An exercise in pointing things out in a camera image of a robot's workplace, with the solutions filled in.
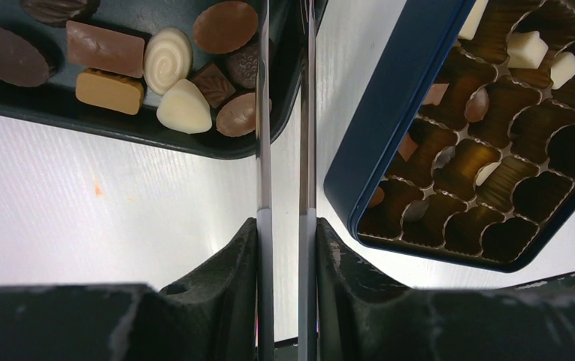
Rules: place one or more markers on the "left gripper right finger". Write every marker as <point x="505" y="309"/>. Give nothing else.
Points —
<point x="366" y="315"/>

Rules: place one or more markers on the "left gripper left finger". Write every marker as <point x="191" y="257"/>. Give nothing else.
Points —
<point x="208" y="314"/>

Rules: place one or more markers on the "silver metal tongs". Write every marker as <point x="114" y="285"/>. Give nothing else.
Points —
<point x="307" y="343"/>

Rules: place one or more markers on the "blue chocolate box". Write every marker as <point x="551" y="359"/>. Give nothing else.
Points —
<point x="462" y="148"/>

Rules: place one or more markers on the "brown oval chocolate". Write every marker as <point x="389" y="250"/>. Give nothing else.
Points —
<point x="237" y="117"/>

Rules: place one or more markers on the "white triangular chocolate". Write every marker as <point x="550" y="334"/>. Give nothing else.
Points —
<point x="184" y="109"/>

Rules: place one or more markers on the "small dark square chocolate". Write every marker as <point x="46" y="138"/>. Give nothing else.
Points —
<point x="213" y="85"/>

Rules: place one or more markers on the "caramel rectangular chocolate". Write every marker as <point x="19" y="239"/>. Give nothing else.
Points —
<point x="109" y="91"/>

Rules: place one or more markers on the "dark textured chocolate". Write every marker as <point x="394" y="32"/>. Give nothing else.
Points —
<point x="242" y="65"/>

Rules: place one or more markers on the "white round chocolate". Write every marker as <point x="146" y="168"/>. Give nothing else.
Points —
<point x="168" y="58"/>

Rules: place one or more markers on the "black chocolate tray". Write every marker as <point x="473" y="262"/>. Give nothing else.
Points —
<point x="55" y="103"/>

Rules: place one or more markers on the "round milk chocolate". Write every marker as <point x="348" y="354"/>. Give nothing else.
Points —
<point x="225" y="27"/>

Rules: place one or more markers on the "milk chocolate bar piece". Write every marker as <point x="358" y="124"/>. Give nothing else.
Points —
<point x="105" y="49"/>

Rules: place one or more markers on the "dark oval chocolate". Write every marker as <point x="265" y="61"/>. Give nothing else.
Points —
<point x="22" y="63"/>

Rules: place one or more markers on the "dark leaf chocolate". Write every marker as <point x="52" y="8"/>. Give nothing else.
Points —
<point x="57" y="13"/>

